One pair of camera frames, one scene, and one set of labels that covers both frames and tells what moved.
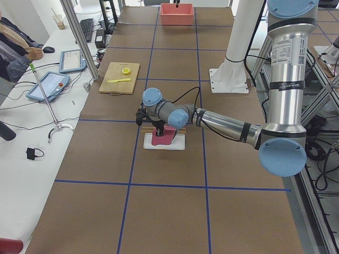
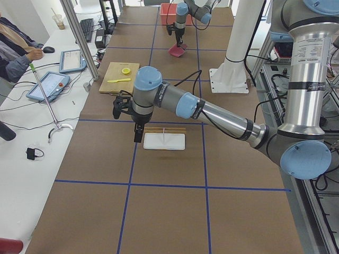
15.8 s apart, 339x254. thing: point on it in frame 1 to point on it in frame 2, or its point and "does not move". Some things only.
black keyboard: x=87 y=26 does not move
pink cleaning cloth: x=169 y=132 to x=177 y=51
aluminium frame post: x=70 y=9 does not move
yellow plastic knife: x=116 y=81 does not move
